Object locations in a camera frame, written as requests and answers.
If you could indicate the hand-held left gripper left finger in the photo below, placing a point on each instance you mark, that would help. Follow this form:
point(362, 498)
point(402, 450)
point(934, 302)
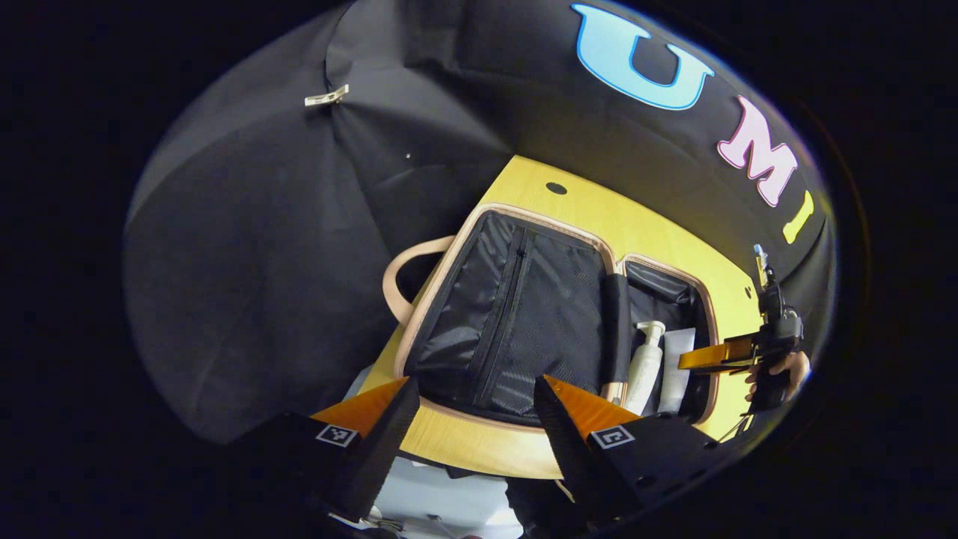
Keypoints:
point(382, 442)

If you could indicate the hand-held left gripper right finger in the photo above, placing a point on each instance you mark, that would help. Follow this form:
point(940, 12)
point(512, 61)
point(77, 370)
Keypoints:
point(565, 434)

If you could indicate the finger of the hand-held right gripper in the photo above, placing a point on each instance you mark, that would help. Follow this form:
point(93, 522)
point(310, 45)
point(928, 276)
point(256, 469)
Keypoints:
point(715, 357)

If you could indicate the white skin care tube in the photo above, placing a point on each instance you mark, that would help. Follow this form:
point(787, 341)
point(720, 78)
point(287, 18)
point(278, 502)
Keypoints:
point(676, 370)

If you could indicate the white pump bottle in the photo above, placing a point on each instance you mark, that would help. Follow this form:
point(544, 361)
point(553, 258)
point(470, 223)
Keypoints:
point(644, 367)

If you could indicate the black backdrop cloth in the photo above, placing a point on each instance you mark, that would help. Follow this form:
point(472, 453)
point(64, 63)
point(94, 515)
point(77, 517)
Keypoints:
point(262, 262)

